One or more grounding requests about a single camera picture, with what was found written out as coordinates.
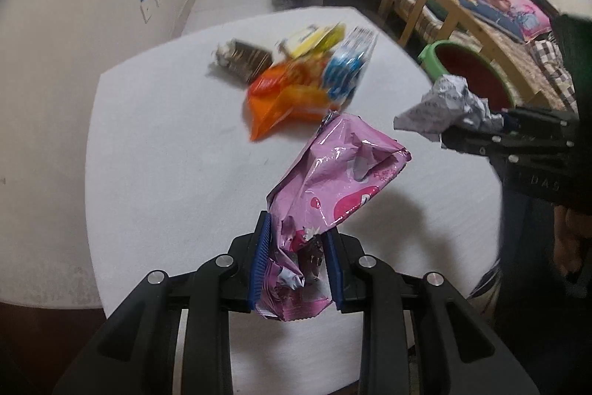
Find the white paper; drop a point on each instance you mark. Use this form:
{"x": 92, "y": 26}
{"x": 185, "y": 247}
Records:
{"x": 449, "y": 103}

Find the green red trash bin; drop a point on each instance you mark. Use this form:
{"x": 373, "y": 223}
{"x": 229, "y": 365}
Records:
{"x": 447, "y": 57}

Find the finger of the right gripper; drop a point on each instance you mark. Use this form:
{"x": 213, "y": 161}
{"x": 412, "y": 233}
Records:
{"x": 516, "y": 143}
{"x": 533, "y": 118}

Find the pink snack wrapper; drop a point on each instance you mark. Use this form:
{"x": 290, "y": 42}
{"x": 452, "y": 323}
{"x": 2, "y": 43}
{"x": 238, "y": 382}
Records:
{"x": 344, "y": 165}

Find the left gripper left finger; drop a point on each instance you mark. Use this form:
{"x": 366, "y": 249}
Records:
{"x": 134, "y": 351}

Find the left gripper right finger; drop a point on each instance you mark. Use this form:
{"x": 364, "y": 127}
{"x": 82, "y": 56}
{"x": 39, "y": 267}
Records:
{"x": 457, "y": 352}

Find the navy cartoon pillow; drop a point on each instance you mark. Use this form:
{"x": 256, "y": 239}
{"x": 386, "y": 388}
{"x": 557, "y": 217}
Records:
{"x": 494, "y": 17}

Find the person right hand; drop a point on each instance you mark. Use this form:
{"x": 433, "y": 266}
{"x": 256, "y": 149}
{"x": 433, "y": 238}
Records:
{"x": 570, "y": 229}

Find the yellow carton box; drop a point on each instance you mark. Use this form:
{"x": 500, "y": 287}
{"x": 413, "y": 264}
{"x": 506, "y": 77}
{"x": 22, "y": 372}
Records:
{"x": 312, "y": 39}

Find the blue white milk carton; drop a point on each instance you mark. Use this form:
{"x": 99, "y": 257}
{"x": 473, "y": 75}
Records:
{"x": 346, "y": 65}

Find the plaid checked pillow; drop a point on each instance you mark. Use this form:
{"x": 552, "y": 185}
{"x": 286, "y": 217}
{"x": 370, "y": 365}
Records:
{"x": 547, "y": 55}

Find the brown chocolate wrapper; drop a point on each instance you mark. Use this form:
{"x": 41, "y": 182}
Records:
{"x": 244, "y": 60}

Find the pink cartoon pillow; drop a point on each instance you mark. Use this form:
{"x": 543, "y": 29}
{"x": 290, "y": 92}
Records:
{"x": 531, "y": 20}

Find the orange snack bag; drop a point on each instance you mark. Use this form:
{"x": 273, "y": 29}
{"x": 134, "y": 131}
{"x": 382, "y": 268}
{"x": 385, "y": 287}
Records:
{"x": 289, "y": 90}

